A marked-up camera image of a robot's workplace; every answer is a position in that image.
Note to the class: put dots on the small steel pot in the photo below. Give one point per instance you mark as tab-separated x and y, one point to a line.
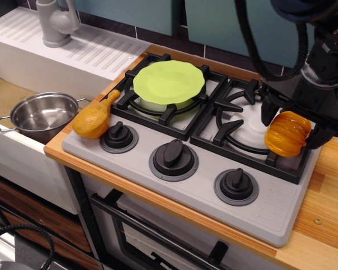
43	116

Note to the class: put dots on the white toy sink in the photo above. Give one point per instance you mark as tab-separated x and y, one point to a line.
83	68

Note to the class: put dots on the right black stove knob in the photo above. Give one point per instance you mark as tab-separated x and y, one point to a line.
236	187

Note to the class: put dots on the left black stove knob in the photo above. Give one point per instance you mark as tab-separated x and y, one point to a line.
119	139

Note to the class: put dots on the grey toy faucet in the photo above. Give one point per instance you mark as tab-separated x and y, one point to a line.
57	25

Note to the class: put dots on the left black burner grate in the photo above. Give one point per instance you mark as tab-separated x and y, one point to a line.
176	120

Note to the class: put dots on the black oven door handle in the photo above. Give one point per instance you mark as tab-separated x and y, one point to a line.
108	205

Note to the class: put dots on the toy chicken drumstick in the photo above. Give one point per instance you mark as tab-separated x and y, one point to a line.
93	121

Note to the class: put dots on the light green plastic plate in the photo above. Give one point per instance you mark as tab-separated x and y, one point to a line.
168	82

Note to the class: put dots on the wooden drawer fronts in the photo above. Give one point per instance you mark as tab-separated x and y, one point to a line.
18	206

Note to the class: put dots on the orange toy pumpkin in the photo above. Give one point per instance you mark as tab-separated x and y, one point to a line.
287	134

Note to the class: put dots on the grey toy stove top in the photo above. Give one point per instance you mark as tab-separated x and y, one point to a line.
270	217

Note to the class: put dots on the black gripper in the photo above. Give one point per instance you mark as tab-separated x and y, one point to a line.
317	104

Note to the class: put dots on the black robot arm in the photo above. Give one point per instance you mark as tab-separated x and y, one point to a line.
321	65

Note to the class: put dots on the middle black stove knob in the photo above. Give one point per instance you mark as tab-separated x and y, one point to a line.
173	161

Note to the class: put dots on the black stove knob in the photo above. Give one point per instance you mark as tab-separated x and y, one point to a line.
173	161
236	187
119	139

